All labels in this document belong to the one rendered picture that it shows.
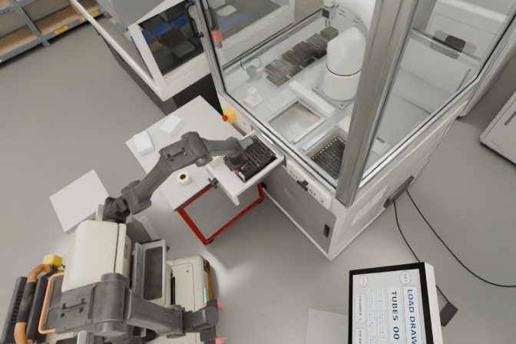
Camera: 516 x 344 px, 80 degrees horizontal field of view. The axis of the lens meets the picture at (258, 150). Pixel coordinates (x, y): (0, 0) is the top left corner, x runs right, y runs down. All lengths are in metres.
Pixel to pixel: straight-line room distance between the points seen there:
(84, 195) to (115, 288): 1.36
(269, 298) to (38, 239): 1.92
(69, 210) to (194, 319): 1.19
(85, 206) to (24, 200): 1.48
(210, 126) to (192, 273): 0.93
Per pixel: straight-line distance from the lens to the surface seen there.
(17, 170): 3.71
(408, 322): 1.16
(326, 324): 2.23
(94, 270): 1.09
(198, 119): 2.06
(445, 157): 2.93
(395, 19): 0.74
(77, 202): 2.06
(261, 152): 1.68
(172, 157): 0.95
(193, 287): 2.10
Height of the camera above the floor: 2.25
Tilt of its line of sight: 55 degrees down
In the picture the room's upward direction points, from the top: 11 degrees counter-clockwise
